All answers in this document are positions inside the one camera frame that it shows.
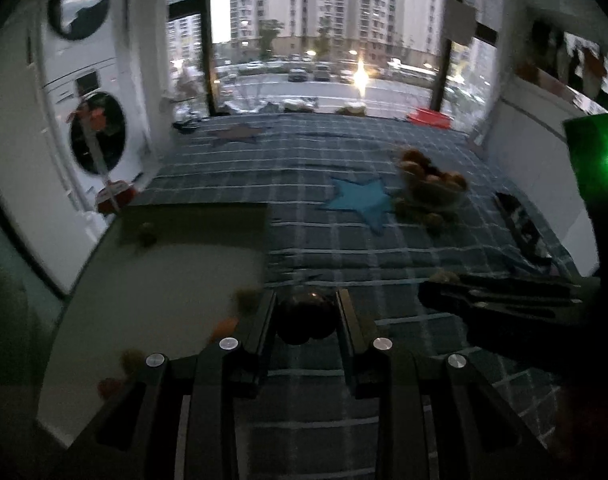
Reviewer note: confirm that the dark red fruit in box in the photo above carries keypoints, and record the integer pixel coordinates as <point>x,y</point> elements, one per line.
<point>110,388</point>

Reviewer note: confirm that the blue star patch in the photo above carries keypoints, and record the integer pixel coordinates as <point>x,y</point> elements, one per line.
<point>367,199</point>

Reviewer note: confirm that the green brown fruit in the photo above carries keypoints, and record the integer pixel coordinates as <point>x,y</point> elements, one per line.
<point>246,302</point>

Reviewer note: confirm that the blue plaid tablecloth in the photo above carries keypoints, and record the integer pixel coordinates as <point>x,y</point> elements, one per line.
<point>305,424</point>

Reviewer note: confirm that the dark plum fruit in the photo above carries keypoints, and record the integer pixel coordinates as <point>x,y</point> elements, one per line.
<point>304,316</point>

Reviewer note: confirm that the white washing machine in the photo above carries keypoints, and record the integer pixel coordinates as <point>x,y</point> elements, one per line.
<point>98,133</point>

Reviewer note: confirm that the small orange fruit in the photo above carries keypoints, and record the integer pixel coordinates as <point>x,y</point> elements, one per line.
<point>444,277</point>

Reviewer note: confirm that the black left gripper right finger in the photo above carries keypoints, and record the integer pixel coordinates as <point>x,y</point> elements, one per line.
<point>438,418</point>

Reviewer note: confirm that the white cabinet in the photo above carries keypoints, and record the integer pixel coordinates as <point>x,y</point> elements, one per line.
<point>528,142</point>

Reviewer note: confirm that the white dryer machine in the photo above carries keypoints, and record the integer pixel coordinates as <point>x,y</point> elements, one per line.
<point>78,34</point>

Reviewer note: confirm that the brown fruit near bowl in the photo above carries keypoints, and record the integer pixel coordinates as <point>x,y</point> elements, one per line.
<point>434,223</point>

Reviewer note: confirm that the green fruit in box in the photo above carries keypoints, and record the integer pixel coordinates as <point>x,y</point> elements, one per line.
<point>132,361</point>

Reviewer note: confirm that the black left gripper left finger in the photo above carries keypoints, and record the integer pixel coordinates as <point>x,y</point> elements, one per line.
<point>175,419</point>

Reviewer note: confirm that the white storage box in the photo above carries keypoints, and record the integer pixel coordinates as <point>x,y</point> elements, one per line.
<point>166,299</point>

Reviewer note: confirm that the brown round fruit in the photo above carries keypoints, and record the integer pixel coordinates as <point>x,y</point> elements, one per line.
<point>147,234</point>

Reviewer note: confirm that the glass fruit bowl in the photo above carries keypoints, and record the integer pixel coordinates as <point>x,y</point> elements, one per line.
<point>425,186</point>

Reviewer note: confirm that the red basket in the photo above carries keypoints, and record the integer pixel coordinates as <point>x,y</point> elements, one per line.
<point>426,117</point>

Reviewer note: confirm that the orange fruit in box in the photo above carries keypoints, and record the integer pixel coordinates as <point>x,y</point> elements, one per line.
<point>225,328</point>

